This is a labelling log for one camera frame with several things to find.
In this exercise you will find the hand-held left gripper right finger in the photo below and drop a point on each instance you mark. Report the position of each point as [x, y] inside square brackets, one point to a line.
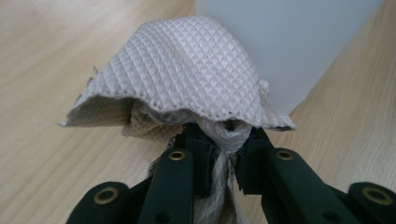
[289, 186]

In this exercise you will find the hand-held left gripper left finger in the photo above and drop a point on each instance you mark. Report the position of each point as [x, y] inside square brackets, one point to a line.
[174, 186]

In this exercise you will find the grey cloth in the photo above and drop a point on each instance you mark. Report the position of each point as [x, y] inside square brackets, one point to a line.
[186, 68]

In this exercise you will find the white cylinder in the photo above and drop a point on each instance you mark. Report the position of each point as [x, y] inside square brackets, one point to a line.
[295, 46]

